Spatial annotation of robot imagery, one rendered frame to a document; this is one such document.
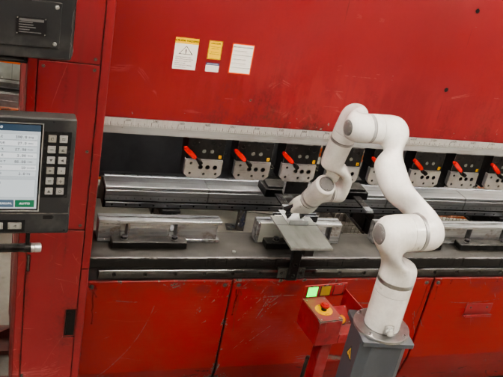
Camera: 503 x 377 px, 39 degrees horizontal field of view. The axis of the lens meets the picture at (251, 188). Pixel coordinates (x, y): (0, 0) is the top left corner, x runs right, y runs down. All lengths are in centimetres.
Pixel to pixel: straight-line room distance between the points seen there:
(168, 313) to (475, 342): 161
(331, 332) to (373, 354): 47
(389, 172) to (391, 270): 31
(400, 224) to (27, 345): 145
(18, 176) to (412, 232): 116
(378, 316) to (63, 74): 127
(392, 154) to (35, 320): 141
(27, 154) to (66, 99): 38
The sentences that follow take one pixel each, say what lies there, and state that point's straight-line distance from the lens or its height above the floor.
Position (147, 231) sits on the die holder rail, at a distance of 284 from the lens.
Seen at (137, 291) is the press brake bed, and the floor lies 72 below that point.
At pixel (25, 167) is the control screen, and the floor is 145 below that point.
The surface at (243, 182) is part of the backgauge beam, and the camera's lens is 324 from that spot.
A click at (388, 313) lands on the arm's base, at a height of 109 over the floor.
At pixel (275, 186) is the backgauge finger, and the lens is 315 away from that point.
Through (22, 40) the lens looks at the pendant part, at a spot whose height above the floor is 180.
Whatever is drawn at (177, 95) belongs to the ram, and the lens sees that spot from 260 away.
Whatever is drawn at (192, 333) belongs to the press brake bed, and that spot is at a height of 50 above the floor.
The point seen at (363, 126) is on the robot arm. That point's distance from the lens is 234.
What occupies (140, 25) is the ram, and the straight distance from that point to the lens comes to 250.
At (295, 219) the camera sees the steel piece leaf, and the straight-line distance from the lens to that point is 297.
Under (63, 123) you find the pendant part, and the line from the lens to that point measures 198.
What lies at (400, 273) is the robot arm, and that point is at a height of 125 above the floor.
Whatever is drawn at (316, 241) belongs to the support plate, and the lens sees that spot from 284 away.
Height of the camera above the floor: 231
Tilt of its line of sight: 25 degrees down
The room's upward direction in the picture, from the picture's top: 12 degrees clockwise
